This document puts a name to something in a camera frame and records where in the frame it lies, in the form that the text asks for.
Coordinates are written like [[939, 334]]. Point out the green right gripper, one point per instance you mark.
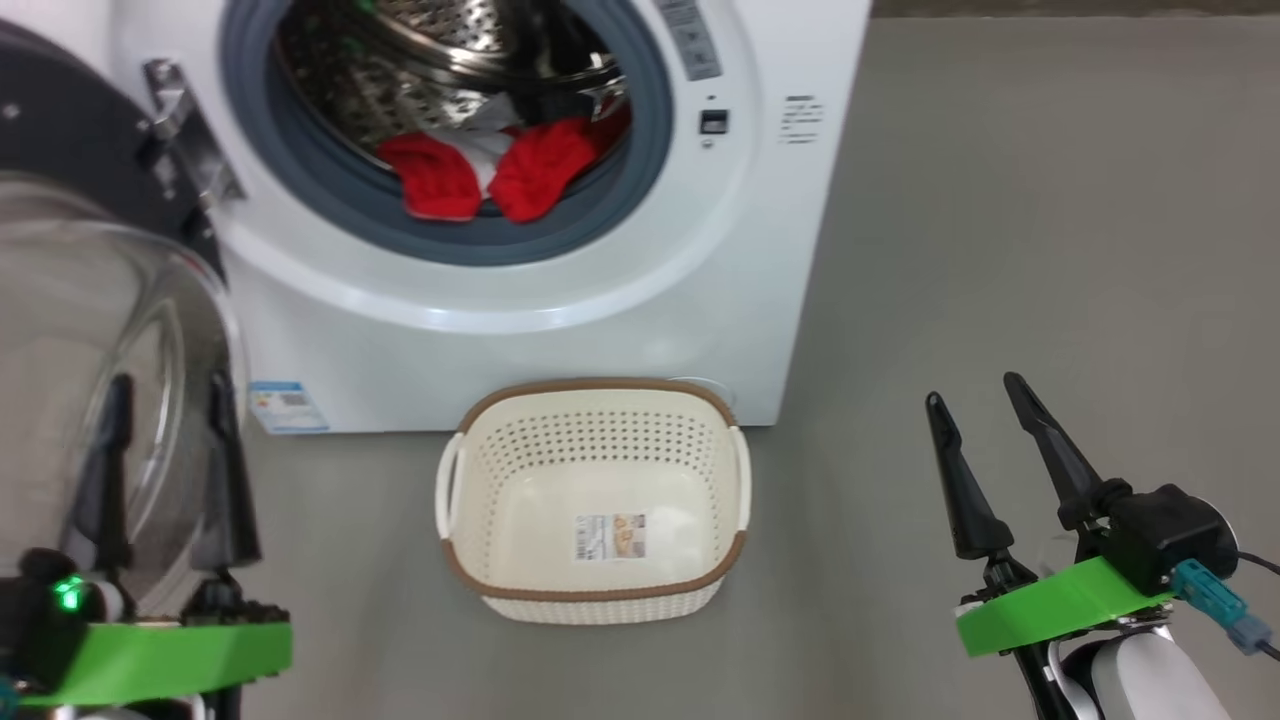
[[1050, 610]]

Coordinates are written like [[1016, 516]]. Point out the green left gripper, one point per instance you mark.
[[170, 660]]

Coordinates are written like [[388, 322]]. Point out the black round glass washer door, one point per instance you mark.
[[60, 130]]

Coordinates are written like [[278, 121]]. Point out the red and white garment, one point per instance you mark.
[[540, 170]]

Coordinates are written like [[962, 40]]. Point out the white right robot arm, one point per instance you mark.
[[1150, 685]]

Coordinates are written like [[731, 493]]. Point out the cream laundry basket brown rim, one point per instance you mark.
[[520, 500]]

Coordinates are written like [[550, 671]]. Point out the metal door hinge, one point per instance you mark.
[[190, 140]]

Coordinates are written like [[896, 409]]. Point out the grey rubber door seal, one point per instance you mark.
[[480, 245]]

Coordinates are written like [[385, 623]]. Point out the printed instruction sticker label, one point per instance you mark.
[[610, 537]]

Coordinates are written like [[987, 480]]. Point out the white front-load washing machine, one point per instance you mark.
[[600, 340]]

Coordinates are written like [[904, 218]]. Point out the black door latch socket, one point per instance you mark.
[[713, 121]]

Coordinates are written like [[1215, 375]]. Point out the stainless steel washing machine drum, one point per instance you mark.
[[420, 60]]

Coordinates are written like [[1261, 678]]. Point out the blue energy label sticker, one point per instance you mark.
[[288, 407]]

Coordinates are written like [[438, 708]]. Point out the round white filter cover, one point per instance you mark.
[[715, 390]]

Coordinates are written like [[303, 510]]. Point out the grey warning sticker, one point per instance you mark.
[[695, 45]]

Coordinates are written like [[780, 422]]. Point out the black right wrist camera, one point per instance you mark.
[[1170, 535]]

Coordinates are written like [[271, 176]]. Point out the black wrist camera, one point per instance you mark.
[[1170, 535], [50, 610]]

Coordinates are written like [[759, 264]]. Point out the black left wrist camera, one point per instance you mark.
[[50, 610]]

